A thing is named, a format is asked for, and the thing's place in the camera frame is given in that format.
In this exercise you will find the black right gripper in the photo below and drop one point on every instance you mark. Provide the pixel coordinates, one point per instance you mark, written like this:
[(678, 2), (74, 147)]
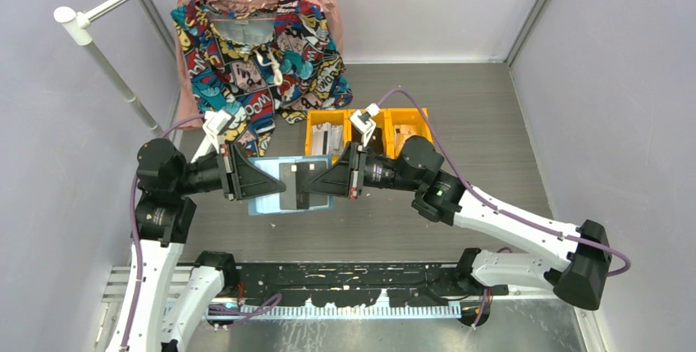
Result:
[(341, 180)]

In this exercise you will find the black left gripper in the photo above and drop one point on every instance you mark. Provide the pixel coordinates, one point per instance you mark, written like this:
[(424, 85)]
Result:
[(240, 176)]

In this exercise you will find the black VIP credit card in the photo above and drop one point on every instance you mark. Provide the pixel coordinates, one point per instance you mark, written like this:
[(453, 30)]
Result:
[(294, 175)]

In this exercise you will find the white magnetic stripe card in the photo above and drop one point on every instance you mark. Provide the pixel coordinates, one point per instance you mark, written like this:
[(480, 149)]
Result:
[(326, 139)]

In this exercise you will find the blue leather card holder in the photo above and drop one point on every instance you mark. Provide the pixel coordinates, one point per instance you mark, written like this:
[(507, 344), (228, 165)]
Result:
[(269, 204)]

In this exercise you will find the yellow three-compartment bin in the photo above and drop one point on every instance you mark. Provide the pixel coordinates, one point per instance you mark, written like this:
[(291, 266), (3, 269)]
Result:
[(387, 118)]

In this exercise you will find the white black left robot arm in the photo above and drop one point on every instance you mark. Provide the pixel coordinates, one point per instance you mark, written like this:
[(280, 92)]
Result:
[(160, 221)]

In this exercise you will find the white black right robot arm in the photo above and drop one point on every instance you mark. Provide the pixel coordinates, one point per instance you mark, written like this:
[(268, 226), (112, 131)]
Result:
[(573, 262)]

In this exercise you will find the black cards stack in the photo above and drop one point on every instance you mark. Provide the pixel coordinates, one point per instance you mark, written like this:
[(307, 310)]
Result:
[(376, 142)]

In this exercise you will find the orange cards stack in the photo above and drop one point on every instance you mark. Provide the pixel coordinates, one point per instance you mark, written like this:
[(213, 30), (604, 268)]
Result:
[(402, 132)]

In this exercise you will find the colourful comic print shorts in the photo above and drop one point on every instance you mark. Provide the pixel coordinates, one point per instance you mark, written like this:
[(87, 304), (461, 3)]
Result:
[(267, 62)]

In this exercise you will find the white metal clothes rack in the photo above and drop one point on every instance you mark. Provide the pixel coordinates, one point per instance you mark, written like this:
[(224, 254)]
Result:
[(77, 23)]

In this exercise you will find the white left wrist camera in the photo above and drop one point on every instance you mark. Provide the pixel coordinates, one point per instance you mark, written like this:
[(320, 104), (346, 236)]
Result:
[(215, 125)]

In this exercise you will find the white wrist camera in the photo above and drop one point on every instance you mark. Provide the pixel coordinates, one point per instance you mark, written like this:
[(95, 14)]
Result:
[(215, 125), (362, 120)]

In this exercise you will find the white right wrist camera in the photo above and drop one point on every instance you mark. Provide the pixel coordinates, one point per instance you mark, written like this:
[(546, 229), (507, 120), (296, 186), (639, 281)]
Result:
[(362, 120)]

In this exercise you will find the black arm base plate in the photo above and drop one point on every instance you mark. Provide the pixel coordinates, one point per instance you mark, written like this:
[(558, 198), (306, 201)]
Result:
[(345, 285)]

